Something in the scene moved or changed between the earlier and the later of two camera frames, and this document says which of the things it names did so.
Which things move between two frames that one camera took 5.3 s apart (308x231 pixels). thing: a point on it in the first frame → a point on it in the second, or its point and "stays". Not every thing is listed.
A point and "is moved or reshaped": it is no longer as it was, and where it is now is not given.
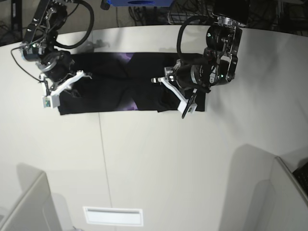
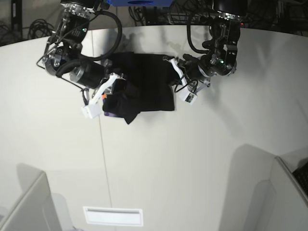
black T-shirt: (121, 82) is moved or reshaped
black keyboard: (301, 174) stays
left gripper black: (57, 65) → (120, 83)
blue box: (140, 3) stays
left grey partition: (35, 210) stays
